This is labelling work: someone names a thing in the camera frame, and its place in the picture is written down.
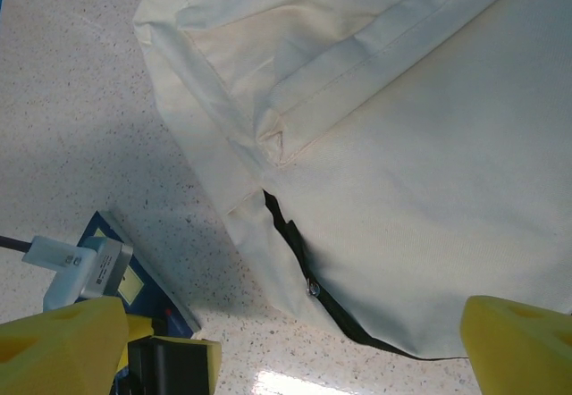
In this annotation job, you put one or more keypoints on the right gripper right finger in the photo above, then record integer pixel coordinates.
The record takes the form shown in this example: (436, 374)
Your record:
(523, 350)

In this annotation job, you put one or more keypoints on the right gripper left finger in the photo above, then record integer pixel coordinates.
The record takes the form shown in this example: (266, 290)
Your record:
(58, 350)

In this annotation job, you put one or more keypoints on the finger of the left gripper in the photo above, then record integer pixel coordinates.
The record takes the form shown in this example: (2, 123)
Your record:
(140, 325)
(174, 363)

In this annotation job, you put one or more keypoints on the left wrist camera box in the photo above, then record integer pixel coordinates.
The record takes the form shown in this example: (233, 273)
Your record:
(89, 270)

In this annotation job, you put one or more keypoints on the cream canvas backpack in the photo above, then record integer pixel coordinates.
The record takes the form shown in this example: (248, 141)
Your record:
(402, 145)

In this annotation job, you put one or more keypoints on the blue book with yellow label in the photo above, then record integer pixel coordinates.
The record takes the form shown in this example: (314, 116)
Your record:
(152, 296)

